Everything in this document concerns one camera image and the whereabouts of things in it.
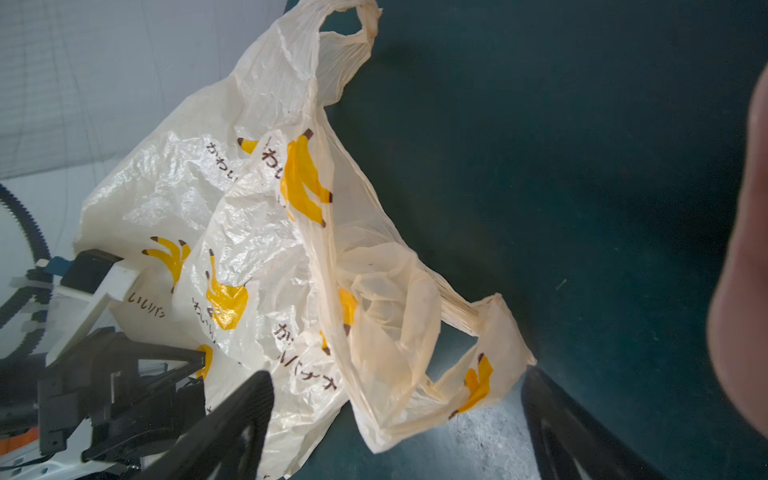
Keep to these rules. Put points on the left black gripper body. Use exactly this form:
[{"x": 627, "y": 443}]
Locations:
[{"x": 138, "y": 397}]

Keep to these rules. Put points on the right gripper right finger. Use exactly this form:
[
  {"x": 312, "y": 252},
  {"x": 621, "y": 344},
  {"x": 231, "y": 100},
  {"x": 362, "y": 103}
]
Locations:
[{"x": 568, "y": 442}]

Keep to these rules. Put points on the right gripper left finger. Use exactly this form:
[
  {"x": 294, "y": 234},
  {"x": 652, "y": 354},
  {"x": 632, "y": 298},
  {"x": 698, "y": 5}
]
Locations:
[{"x": 226, "y": 444}]

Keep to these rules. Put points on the cream banana-print plastic bag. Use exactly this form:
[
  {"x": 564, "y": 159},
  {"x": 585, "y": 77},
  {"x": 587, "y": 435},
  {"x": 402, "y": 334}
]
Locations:
[{"x": 260, "y": 241}]

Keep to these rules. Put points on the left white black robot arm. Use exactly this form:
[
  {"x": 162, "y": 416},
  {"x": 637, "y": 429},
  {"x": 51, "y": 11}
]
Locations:
[{"x": 20, "y": 446}]

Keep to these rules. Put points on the pink scalloped fruit bowl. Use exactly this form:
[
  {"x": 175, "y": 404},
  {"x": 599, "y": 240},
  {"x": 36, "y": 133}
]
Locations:
[{"x": 737, "y": 319}]

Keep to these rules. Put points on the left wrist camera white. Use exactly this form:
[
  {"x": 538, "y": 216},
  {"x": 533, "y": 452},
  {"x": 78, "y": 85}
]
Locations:
[{"x": 66, "y": 299}]

